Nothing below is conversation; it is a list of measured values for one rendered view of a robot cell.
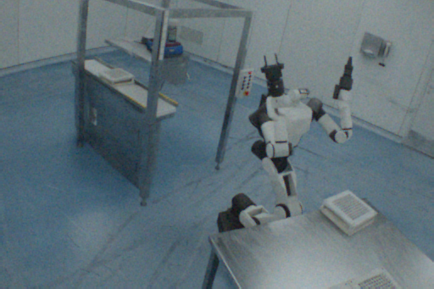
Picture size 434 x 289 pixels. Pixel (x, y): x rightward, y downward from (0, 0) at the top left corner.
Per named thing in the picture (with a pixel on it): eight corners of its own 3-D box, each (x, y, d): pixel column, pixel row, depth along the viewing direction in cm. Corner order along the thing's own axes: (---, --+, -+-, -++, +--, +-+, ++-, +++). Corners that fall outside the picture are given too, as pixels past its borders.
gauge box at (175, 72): (186, 83, 271) (189, 59, 261) (175, 85, 263) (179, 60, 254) (167, 74, 282) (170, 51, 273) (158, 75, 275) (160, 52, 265)
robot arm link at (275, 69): (258, 66, 181) (263, 88, 185) (261, 69, 172) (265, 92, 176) (281, 62, 180) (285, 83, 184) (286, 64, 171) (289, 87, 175)
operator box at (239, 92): (249, 95, 328) (255, 69, 316) (238, 98, 316) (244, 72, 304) (244, 92, 331) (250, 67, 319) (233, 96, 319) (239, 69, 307)
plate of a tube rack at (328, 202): (376, 215, 183) (378, 213, 182) (353, 229, 169) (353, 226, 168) (347, 191, 200) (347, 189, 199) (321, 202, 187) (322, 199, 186)
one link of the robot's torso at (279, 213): (242, 220, 258) (279, 202, 221) (262, 213, 269) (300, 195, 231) (249, 239, 253) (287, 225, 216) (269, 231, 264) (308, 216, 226)
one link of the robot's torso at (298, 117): (242, 136, 233) (254, 87, 217) (280, 130, 251) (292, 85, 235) (270, 160, 212) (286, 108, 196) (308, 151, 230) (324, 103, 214)
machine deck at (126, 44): (189, 60, 262) (190, 55, 260) (150, 66, 235) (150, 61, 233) (141, 39, 294) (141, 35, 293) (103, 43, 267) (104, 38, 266)
